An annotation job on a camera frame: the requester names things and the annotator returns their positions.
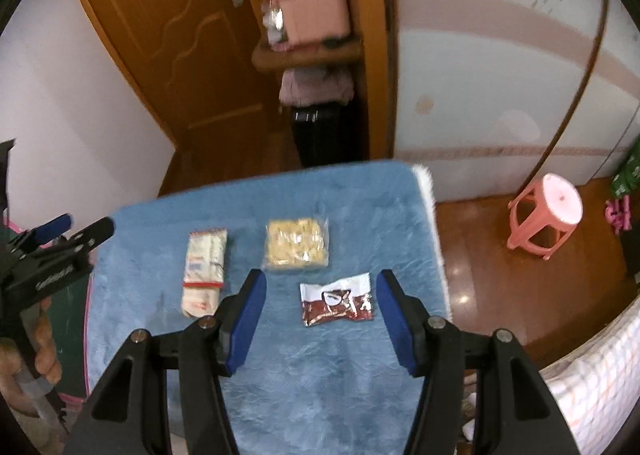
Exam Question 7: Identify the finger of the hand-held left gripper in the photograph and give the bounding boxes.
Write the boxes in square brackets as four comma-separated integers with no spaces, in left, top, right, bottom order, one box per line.
[10,214,73,253]
[50,216,116,258]

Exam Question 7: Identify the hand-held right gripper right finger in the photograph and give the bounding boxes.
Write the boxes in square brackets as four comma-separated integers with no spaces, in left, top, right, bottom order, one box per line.
[376,269,583,455]

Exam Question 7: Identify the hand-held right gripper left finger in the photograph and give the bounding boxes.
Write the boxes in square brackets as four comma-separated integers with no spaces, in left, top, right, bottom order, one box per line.
[62,269,268,455]

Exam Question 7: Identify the beige packet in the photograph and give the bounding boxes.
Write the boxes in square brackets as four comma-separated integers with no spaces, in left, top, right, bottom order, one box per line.
[180,282,224,320]

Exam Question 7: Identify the white dark red snack packet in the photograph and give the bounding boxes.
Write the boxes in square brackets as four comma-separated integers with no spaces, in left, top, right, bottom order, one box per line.
[299,272,376,328]

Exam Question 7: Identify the red label white packet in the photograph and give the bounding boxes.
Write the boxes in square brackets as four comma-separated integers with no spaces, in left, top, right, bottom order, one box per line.
[184,228,229,288]

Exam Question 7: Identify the pale puffed snack packet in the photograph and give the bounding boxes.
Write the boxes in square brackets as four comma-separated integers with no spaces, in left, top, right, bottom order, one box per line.
[262,217,331,272]

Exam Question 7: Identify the person's left hand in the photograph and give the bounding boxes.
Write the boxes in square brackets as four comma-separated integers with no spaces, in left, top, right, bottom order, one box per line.
[0,299,63,418]

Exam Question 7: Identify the pink framed chalkboard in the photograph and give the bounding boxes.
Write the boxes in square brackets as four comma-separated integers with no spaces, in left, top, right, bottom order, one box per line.
[0,220,101,408]

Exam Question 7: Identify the blue towel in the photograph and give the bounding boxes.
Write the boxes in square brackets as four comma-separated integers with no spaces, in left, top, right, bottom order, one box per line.
[85,160,451,455]

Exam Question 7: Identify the pink plastic stool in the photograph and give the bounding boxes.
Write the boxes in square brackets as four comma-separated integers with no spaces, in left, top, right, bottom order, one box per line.
[506,173,584,262]

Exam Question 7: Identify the dark clothes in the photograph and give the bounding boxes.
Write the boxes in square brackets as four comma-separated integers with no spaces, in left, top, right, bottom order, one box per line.
[290,102,363,168]

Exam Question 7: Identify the checked bedsheet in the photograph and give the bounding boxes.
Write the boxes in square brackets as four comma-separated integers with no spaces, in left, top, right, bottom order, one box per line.
[542,295,640,455]

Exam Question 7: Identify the wooden door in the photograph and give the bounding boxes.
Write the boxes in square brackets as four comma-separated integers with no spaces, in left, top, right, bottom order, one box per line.
[65,0,281,170]

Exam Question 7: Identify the pink folded clothes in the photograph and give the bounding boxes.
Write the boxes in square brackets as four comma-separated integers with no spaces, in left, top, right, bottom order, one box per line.
[277,69,356,106]

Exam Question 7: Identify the pink toy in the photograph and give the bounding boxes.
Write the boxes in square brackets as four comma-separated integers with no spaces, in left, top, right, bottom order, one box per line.
[604,197,632,236]

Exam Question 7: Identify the wooden shelf cabinet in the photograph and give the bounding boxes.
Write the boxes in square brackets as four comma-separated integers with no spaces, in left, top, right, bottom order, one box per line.
[205,0,401,170]

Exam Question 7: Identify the green bag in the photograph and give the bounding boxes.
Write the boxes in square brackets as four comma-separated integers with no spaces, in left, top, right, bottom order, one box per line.
[609,142,640,200]

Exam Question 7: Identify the clear plastic bag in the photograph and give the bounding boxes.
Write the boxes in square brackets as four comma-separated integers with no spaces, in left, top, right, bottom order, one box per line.
[260,5,291,46]

